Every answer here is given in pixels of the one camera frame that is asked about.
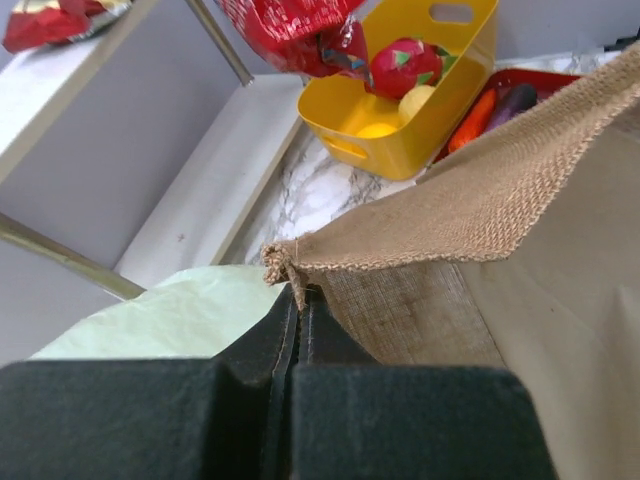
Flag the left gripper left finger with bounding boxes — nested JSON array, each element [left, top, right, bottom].
[[1, 288, 297, 479]]

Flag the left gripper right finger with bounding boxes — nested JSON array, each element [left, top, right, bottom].
[[290, 289, 556, 479]]

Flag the green plastic grocery bag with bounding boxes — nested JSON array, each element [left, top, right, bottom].
[[31, 265, 284, 360]]

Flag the brown paper bag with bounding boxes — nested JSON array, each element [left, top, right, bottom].
[[262, 45, 639, 479]]

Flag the yellow potato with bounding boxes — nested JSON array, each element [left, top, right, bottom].
[[398, 85, 435, 123]]

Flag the orange carrot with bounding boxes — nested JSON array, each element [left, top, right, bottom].
[[447, 89, 498, 153]]

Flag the purple eggplant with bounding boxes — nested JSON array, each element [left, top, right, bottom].
[[485, 84, 538, 132]]

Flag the red dragon fruit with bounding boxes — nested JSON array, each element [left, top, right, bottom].
[[365, 37, 458, 100]]

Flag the red snack packet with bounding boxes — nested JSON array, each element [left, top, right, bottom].
[[217, 0, 371, 86]]

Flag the white chips packet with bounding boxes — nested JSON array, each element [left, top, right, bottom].
[[2, 0, 134, 54]]

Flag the white two-tier shelf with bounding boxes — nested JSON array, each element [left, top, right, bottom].
[[1, 1, 302, 285]]

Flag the yellow plastic tub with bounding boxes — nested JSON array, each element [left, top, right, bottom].
[[298, 1, 498, 180]]

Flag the red lacquer tray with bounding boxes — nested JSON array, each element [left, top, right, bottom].
[[426, 68, 580, 168]]

